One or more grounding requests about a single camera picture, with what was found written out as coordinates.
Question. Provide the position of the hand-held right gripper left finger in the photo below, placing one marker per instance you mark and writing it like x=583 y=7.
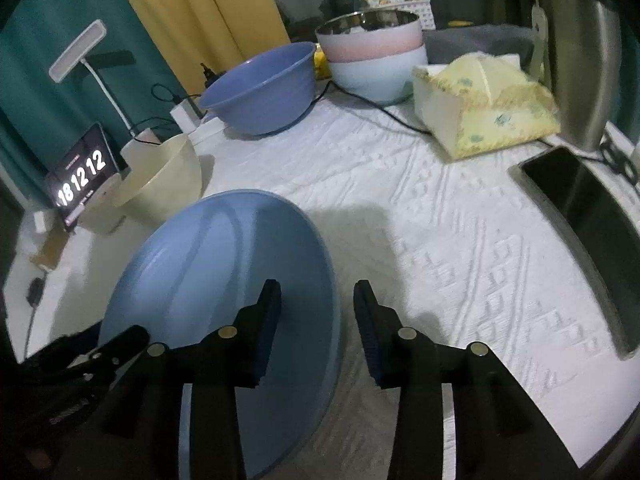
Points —
x=267 y=330

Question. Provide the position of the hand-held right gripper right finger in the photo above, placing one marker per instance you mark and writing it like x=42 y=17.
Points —
x=370 y=340

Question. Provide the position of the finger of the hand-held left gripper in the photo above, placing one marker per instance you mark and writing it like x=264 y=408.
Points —
x=125 y=342

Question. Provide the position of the blue plastic plate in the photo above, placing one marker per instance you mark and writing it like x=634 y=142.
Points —
x=210 y=260

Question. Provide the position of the black round device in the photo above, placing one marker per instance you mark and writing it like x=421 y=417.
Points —
x=35 y=292

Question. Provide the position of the cardboard box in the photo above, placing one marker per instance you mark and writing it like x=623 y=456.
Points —
x=47 y=252

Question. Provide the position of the small white box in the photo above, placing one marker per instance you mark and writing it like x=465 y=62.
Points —
x=42 y=220

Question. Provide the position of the cream bowl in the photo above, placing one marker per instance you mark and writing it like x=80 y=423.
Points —
x=165 y=180

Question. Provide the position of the clock display tablet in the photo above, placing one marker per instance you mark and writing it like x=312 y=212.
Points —
x=82 y=175

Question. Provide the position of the white charger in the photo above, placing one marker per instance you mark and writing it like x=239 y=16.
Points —
x=184 y=116

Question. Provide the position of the large blue bowl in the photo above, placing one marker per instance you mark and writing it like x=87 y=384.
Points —
x=260 y=100

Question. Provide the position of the dark glossy tablet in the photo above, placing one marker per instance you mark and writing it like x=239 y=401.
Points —
x=575 y=195

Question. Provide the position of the yellow tissue pack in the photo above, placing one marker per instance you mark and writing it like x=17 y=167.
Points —
x=480 y=110

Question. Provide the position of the black power adapter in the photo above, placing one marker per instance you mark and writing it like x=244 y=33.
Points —
x=207 y=77

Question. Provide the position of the pale blue bowl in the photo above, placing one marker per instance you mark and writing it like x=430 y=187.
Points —
x=375 y=80

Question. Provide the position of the yellow plastic item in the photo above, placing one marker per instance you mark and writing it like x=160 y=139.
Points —
x=320 y=62

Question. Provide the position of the white desk lamp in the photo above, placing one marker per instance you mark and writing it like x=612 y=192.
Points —
x=77 y=52

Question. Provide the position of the pale pink bowl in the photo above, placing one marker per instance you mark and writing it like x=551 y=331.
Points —
x=370 y=45

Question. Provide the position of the gray cloth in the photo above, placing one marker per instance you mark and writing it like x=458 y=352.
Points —
x=480 y=40

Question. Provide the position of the yellow curtain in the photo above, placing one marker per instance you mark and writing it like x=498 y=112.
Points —
x=200 y=10

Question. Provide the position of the yellow lid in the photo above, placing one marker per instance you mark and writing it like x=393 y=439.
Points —
x=460 y=23

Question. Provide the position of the white basket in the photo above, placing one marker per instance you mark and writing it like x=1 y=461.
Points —
x=422 y=12

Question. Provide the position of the teal curtain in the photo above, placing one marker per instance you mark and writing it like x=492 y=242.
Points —
x=60 y=10

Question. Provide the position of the steel thermos flask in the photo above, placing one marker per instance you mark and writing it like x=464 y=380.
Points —
x=580 y=60

